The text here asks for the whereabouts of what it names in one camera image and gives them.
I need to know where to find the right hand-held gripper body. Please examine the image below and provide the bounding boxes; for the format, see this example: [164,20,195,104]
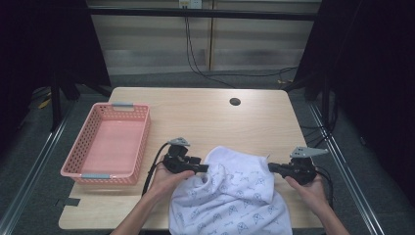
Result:
[281,146,330,186]

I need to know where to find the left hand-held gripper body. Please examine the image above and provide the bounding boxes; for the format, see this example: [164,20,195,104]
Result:
[161,136,202,174]

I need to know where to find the white printed garment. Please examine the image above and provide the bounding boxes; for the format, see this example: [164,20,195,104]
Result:
[167,145,294,235]

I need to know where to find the pink plastic basket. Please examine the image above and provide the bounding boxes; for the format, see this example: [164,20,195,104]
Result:
[60,102,152,187]

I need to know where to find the person's left hand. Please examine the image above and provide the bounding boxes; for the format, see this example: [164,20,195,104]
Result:
[147,161,196,198]

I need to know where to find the person's right hand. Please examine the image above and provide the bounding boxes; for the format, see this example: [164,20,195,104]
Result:
[284,174,328,213]

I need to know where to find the black tape strip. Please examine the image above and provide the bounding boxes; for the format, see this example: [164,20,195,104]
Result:
[54,197,81,209]

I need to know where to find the black curtain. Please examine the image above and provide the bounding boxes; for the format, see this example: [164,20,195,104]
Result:
[294,0,415,200]
[0,0,113,158]

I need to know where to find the black metal stand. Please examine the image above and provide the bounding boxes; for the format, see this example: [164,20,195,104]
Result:
[50,72,64,132]

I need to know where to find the yellow floor item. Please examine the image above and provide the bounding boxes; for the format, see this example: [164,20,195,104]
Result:
[37,97,53,110]

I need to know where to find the black floor cables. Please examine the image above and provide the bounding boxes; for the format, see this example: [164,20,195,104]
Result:
[299,91,340,154]

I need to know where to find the metal floor rail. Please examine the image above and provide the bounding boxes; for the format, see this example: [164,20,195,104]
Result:
[307,100,387,235]
[0,100,76,235]

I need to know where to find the black hanging wall cable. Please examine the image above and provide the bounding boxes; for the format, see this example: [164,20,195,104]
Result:
[184,16,300,90]

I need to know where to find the black horizontal frame bar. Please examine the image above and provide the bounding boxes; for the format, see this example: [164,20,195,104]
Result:
[87,6,320,23]

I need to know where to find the white wall outlet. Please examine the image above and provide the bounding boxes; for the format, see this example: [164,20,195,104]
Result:
[177,0,204,10]

